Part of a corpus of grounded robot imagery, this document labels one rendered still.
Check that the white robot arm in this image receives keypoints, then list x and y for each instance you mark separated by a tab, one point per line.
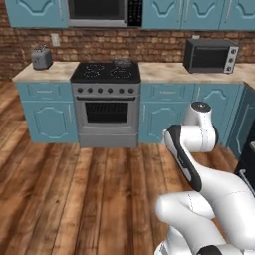
215	196

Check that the grey toaster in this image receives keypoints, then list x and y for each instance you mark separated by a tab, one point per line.
42	59

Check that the black toaster oven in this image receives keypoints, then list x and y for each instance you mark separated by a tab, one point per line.
207	57

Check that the blue base cupboards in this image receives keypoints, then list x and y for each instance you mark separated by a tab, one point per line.
50	116
162	106
244	123

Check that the blue wall cupboards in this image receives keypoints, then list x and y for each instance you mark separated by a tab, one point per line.
199	15
36	13

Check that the silver black stove with oven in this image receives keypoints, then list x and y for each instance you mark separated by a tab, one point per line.
106	109

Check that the white wall socket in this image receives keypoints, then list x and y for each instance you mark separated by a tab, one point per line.
196	37
55	40

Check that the black dishwasher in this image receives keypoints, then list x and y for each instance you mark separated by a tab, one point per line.
248	159

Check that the black silver microwave oven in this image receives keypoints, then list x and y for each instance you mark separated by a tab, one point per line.
98	13

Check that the grey pan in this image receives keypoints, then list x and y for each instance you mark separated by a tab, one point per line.
122	62

